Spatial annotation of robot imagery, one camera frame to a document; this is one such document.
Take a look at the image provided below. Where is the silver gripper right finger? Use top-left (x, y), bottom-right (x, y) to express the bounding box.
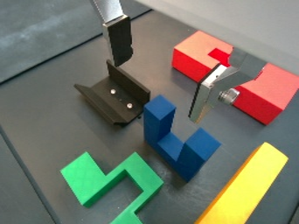
top-left (188, 47), bottom-right (267, 123)

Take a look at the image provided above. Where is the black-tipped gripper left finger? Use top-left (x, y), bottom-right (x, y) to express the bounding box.
top-left (90, 0), bottom-right (134, 67)

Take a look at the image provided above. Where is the blue U-shaped block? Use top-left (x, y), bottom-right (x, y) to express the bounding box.
top-left (144, 95), bottom-right (220, 182)

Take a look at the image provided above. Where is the red puzzle board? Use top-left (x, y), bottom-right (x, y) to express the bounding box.
top-left (172, 31), bottom-right (299, 125)

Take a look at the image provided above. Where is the yellow long block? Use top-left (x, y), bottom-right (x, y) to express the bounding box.
top-left (194, 143), bottom-right (288, 224)

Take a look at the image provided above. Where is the green zigzag block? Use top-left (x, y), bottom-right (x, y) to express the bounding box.
top-left (60, 152), bottom-right (164, 224)

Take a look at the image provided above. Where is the black metal bracket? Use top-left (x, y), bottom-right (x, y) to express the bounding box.
top-left (75, 60), bottom-right (151, 126)

